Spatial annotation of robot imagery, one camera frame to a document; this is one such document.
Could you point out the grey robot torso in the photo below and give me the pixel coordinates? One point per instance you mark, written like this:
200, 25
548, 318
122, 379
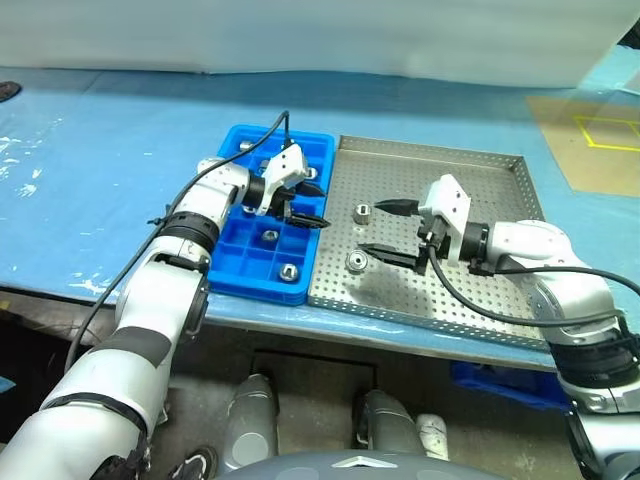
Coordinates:
350, 465

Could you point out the blue crate under table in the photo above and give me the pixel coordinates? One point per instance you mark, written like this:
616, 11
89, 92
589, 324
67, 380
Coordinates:
500, 382

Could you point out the brown cardboard floor sheet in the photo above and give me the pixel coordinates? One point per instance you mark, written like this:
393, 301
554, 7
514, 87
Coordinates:
595, 170

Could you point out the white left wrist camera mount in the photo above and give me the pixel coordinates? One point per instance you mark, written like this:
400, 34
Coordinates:
287, 162

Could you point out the blue compartment tray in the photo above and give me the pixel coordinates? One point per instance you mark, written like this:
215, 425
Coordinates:
250, 260

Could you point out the perforated metal tray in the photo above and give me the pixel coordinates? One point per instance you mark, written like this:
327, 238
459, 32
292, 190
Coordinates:
400, 170

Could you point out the black sneaker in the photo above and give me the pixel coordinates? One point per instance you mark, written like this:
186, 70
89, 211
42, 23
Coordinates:
195, 462

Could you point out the metal nut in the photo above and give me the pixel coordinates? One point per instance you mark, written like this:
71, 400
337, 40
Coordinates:
361, 212
270, 234
288, 271

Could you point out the white backdrop board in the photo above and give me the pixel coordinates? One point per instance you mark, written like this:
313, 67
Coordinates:
300, 35

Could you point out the grey rounded robot leg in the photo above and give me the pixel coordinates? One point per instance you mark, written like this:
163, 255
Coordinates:
250, 425
387, 422

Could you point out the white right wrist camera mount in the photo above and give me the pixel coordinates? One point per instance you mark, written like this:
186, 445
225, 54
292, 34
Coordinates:
450, 200

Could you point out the grey rounded left robot leg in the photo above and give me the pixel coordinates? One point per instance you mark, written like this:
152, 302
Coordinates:
250, 425

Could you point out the grey rounded right robot leg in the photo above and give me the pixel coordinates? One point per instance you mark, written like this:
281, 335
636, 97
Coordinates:
387, 422

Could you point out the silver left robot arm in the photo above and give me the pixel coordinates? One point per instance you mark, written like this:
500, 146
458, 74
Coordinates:
220, 185

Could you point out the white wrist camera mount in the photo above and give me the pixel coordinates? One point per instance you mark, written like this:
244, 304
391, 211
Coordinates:
287, 162
450, 200

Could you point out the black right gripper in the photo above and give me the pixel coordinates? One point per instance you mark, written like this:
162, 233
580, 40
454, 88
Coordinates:
434, 237

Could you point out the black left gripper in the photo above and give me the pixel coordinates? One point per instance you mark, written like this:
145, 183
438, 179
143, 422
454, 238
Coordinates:
284, 205

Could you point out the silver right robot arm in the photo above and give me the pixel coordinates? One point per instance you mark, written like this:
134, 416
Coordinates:
530, 240

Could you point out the white rounded object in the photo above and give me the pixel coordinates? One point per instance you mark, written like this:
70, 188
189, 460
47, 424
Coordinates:
432, 435

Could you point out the yellow floor tape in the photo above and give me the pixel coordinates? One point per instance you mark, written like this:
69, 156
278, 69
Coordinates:
585, 131

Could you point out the dark round object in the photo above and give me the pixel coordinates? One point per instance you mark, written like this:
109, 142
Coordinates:
7, 91

